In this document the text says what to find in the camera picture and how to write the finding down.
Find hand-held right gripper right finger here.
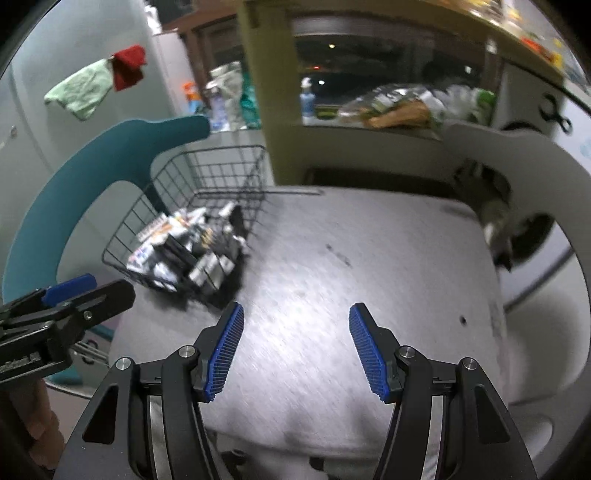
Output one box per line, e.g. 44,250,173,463
348,302,539,480

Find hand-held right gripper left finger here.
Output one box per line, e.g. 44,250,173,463
53,301,245,480

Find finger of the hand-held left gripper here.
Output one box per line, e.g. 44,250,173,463
46,279,137,352
0,273,98,319

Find pile of black tissue packets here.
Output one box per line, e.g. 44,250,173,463
127,205,252,301

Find biscuit picture snack packet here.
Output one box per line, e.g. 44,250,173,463
139,215,185,241

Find black wire basket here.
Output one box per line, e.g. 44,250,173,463
102,144,273,310

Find person's left hand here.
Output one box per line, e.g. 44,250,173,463
25,381,63,455

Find teal chair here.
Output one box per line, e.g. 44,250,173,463
2,115,211,393

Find green cloth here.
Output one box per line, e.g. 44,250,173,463
44,60,114,121

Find red cloth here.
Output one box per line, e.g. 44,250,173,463
111,45,148,92

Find orange bottle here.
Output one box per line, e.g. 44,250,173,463
182,82,201,114

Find white refrigerator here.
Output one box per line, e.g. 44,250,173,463
152,28,199,121

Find heap of plastic bags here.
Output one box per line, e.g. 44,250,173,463
337,84,497,130

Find clear plastic bag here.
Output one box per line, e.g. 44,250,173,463
203,62,262,132

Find blue bottle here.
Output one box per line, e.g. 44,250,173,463
299,78,317,124

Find white chair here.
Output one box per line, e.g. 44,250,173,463
443,121,591,462

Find brown wooden shelf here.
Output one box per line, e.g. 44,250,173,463
178,14,245,84

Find black scissors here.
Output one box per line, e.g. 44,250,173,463
540,95,573,134

